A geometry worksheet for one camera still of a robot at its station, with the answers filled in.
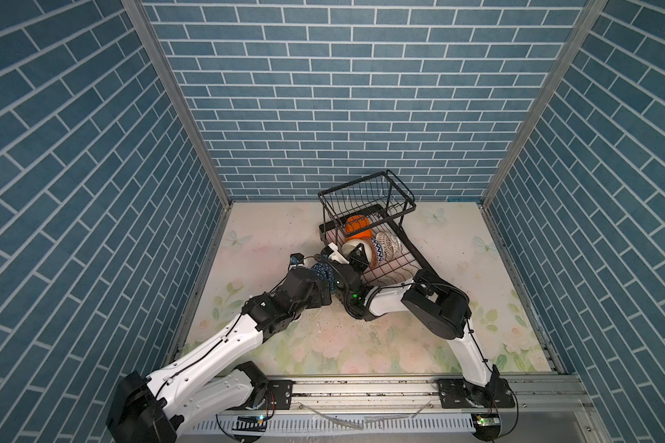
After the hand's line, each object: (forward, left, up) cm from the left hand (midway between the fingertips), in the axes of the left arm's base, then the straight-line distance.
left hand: (320, 287), depth 80 cm
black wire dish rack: (+37, -17, -9) cm, 42 cm away
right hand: (+16, -13, -1) cm, 21 cm away
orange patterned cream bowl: (+15, -19, -4) cm, 24 cm away
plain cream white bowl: (+17, -9, -3) cm, 20 cm away
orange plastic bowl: (+14, -11, +11) cm, 21 cm away
